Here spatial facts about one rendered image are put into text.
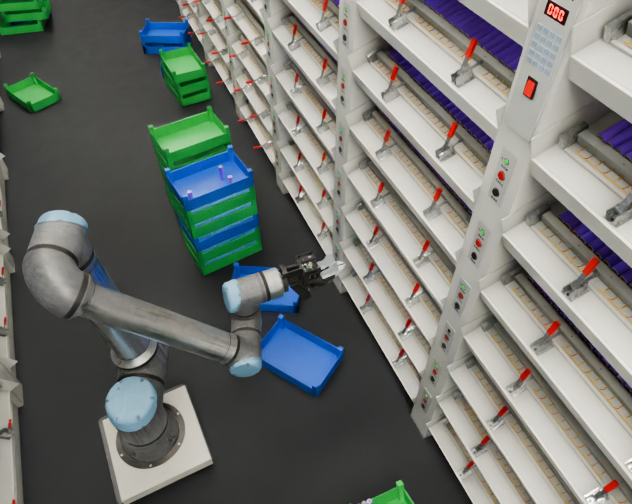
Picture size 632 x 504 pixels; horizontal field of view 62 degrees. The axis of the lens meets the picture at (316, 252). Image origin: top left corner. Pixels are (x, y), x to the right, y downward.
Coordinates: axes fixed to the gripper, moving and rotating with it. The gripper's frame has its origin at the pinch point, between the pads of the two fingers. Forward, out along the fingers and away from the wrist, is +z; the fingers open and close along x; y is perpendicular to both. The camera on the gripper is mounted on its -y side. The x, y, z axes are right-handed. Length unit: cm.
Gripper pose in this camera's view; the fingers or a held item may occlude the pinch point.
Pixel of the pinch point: (341, 266)
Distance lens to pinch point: 162.5
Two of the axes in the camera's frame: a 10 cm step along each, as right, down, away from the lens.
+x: -4.0, -6.9, 6.1
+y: 0.3, -6.7, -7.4
